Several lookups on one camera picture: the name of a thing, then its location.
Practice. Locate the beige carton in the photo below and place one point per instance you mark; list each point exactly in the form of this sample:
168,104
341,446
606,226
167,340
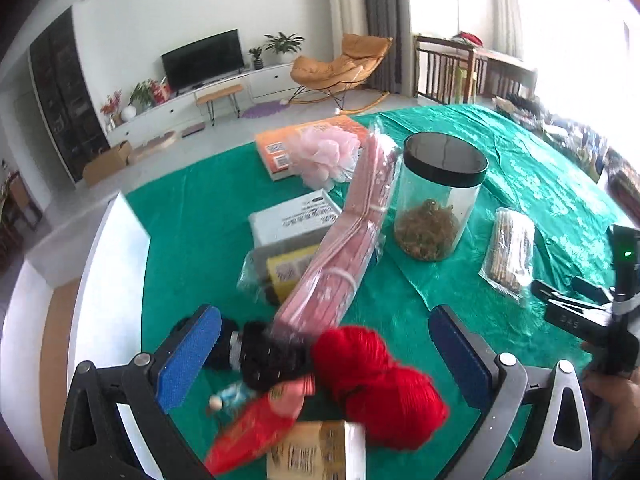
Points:
310,452

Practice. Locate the person's right hand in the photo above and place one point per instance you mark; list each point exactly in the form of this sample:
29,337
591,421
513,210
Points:
617,410

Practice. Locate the small potted plant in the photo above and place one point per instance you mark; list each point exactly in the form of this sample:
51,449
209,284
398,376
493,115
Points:
257,57

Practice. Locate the white vase with red flowers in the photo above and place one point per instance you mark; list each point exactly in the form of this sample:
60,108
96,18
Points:
127,112

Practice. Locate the orange book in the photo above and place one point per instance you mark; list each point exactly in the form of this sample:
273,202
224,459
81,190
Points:
280,142

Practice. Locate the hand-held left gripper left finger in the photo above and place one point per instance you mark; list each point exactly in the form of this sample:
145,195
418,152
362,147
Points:
192,355

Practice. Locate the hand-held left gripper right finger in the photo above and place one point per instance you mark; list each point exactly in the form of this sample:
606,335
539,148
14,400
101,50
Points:
460,355

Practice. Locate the white standing air conditioner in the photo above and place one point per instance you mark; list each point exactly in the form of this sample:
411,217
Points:
346,5

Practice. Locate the white panel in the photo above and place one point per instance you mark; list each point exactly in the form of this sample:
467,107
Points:
115,260

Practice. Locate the clear bag of sticks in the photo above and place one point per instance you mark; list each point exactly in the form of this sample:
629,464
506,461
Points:
510,250

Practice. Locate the wooden slatted chair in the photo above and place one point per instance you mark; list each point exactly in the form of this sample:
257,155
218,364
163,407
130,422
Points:
445,45

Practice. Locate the red flowering plant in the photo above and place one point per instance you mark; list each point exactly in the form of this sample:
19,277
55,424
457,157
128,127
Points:
147,92

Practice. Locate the pink packet bundle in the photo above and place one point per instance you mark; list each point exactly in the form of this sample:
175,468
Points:
350,230

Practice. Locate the clear jar with black lid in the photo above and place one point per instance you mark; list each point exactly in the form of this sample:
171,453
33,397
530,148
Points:
440,200

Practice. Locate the pink mesh bath pouf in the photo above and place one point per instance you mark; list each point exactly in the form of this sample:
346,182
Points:
322,157

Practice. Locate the yellow box in plastic bag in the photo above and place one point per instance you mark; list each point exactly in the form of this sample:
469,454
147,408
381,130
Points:
287,272

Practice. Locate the grey curtain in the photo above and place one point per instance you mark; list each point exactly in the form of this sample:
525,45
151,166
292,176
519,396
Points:
385,20

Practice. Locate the large potted plant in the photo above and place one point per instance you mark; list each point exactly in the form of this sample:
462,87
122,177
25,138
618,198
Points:
284,44

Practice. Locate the purple round rug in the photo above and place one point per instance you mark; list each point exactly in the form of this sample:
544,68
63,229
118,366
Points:
265,109

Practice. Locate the dark display shelf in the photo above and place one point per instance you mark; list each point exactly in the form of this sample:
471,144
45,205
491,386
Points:
65,95

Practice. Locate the wooden bench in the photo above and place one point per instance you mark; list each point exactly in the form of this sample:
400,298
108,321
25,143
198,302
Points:
217,94

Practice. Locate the grey box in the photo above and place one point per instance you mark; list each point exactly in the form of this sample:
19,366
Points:
290,220

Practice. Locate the black fuzzy yarn ball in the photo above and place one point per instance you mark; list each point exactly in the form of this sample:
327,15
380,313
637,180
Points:
270,355

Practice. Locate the white television cabinet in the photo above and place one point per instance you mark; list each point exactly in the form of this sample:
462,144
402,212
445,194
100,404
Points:
270,80

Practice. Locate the cardboard box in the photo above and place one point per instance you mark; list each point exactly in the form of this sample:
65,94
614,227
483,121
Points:
107,162

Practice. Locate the red packet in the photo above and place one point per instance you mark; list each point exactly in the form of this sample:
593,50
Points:
250,430

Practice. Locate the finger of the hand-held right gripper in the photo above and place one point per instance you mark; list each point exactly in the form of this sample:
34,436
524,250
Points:
590,290
547,292

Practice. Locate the red yarn ball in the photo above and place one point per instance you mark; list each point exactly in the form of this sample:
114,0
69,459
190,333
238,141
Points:
380,385

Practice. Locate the orange rocking chair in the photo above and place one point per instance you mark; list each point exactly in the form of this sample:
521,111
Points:
335,67

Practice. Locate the flat screen television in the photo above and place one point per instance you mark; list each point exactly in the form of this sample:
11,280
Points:
202,60

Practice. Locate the grey floor scale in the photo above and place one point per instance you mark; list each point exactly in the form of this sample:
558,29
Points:
194,130

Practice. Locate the blue pouch with wooden bead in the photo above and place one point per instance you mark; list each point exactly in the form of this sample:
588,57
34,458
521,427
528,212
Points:
235,394

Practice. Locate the pile of mixed goods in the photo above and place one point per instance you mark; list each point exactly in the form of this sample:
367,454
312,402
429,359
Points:
575,135

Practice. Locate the green patterned tablecloth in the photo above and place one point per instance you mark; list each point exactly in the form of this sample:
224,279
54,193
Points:
200,210

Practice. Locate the brown wooden chair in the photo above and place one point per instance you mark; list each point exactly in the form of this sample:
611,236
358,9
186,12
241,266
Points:
22,200

